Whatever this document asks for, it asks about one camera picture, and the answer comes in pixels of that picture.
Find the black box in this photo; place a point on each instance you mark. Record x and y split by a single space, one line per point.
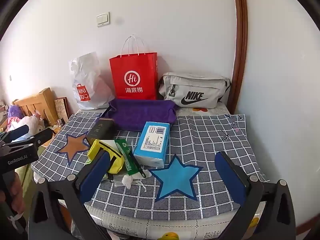
102 130

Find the white glove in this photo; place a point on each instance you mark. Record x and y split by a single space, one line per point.
126 180

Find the red paper bag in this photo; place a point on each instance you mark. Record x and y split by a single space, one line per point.
135 67

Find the purple plush toy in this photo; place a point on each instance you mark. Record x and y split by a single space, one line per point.
15 111

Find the person's left hand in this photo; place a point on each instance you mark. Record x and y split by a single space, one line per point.
19 192

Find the brown wooden door frame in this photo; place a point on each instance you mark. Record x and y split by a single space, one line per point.
240 42

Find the purple towel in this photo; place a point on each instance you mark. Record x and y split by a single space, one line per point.
140 115

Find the grey checked blanket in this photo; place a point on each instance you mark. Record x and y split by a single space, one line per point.
212 135

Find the white light switch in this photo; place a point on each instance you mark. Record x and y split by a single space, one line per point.
103 19

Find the blue tissue pack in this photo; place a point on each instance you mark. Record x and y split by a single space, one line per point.
150 152

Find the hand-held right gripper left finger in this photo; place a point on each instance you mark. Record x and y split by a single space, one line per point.
96 172

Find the patterned framed board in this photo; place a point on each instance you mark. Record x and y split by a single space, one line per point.
61 108

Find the grey waist bag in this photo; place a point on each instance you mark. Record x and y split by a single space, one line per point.
200 85

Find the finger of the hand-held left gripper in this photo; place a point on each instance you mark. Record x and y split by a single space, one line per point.
42 136
18 131

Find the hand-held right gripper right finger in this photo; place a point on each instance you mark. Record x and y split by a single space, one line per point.
228 177

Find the green packet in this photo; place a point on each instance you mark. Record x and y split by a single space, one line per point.
127 160

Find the white soft bundle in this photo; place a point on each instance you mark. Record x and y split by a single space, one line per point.
25 123

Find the yellow-green cloth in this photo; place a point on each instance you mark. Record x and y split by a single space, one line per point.
23 177

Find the wooden headboard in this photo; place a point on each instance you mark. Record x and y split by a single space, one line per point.
47 100

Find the white plastic bag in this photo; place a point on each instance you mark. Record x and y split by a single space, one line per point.
87 80

